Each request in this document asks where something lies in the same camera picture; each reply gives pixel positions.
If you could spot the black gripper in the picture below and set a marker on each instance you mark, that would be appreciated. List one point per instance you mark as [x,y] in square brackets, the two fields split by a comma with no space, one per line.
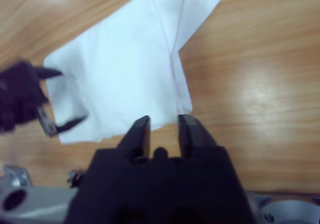
[20,96]

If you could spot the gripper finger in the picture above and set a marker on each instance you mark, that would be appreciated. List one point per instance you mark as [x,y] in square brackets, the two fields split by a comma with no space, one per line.
[140,139]
[197,136]

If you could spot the white Unitree T-shirt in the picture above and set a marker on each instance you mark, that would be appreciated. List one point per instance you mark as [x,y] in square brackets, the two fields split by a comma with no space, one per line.
[120,71]

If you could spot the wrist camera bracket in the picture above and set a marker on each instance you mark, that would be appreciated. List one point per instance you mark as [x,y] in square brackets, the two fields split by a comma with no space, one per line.
[37,201]

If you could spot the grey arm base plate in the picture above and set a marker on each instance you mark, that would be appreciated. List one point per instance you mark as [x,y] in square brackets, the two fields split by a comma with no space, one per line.
[287,209]

